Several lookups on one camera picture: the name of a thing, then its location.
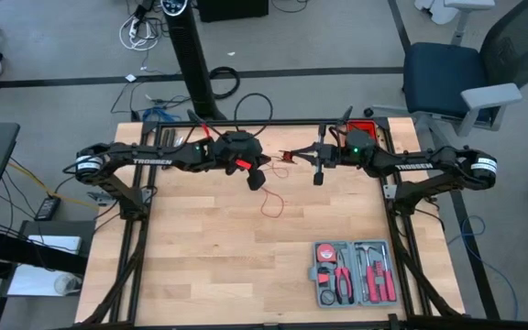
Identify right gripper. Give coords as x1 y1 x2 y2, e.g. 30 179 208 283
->
290 123 378 187

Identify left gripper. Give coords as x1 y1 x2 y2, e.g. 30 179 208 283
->
208 130 273 193

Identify thin red wire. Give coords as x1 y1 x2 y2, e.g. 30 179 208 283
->
258 155 303 219

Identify red plastic bin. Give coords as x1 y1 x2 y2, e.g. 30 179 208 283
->
345 119 380 138

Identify red tape measure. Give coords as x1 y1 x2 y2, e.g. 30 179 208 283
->
316 243 337 263

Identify grey tool kit case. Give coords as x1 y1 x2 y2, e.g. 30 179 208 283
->
308 238 401 308

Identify black tower fan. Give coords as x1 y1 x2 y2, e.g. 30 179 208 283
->
160 0 228 123

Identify blue grey office chair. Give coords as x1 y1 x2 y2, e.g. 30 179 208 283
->
365 0 528 138

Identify black floor box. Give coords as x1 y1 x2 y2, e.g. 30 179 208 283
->
197 0 270 24

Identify white power strip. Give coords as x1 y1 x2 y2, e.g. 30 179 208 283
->
118 13 162 52

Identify white floor object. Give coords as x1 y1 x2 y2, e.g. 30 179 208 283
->
413 0 458 25

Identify black power adapter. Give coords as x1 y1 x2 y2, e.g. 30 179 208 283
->
34 195 62 222

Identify clear plastic cup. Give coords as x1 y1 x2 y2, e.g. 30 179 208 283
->
53 273 83 296

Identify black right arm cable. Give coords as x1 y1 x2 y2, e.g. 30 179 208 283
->
327 123 350 148

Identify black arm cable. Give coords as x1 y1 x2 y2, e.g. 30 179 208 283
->
234 93 274 138
327 123 350 148

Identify black table frame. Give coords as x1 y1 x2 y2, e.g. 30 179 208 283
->
52 105 528 330

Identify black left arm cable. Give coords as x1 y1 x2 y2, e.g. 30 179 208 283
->
234 93 274 138

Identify black wire stripper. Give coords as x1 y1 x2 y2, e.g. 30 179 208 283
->
160 127 177 148

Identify black coiled floor cable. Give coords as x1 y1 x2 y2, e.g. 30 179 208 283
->
208 66 241 101

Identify blue coiled floor cable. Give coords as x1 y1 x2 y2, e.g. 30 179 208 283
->
142 105 182 124

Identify red-handled pliers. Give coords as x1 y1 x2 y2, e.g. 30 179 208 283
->
335 249 356 305

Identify red-handled claw hammer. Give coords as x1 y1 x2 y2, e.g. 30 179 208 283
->
355 245 380 303

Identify red-handled screwdriver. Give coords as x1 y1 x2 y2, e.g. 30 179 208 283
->
380 244 397 303

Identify thin blue floor cable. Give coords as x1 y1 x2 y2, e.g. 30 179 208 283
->
446 214 521 321

